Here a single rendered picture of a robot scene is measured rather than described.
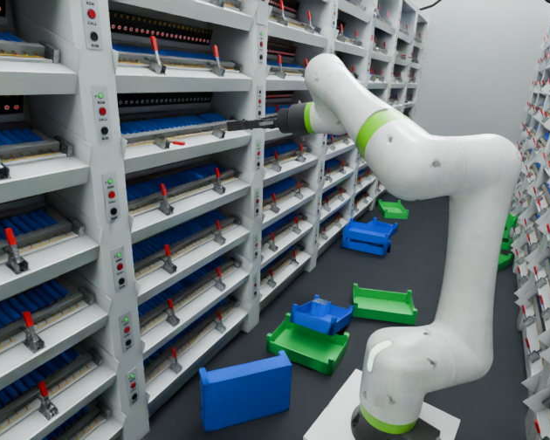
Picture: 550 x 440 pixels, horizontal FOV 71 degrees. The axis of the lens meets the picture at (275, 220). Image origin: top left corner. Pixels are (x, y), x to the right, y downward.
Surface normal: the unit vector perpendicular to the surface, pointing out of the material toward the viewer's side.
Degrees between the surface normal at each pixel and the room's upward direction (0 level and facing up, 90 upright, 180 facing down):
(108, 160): 90
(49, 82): 110
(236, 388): 90
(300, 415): 0
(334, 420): 1
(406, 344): 8
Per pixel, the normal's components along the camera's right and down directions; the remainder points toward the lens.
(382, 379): -0.59, 0.25
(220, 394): 0.35, 0.34
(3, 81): 0.81, 0.51
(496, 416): 0.04, -0.94
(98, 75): 0.88, 0.20
